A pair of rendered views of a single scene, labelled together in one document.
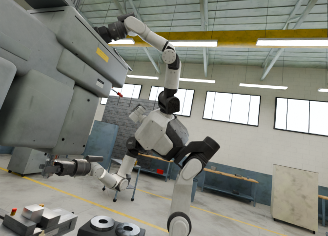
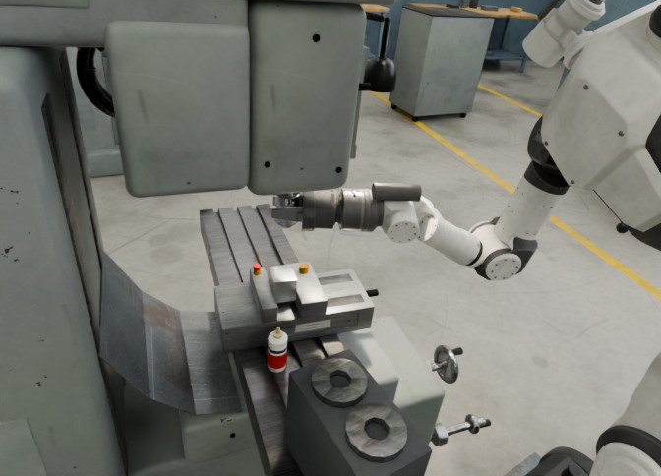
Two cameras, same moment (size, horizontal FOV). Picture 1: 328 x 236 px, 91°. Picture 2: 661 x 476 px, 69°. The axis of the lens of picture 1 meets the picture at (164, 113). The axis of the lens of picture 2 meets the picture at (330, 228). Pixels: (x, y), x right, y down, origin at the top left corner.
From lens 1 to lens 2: 47 cm
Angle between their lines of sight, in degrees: 63
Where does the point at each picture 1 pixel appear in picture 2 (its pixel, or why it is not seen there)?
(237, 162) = not seen: outside the picture
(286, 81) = not seen: outside the picture
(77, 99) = (273, 48)
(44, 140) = (211, 179)
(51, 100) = (187, 87)
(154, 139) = (595, 161)
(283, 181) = not seen: outside the picture
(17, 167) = (403, 98)
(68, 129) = (272, 138)
